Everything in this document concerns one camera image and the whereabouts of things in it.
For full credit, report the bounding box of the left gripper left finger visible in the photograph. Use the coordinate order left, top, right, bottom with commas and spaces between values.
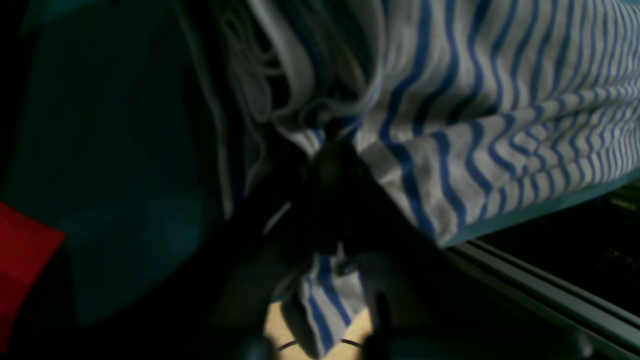
1, 150, 317, 360

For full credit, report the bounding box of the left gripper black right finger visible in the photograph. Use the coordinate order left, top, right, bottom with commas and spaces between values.
320, 141, 594, 360

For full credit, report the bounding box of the blue white striped T-shirt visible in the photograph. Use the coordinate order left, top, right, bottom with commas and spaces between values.
220, 0, 640, 358

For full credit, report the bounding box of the orange black clamp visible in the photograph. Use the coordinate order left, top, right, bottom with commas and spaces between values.
0, 203, 66, 353

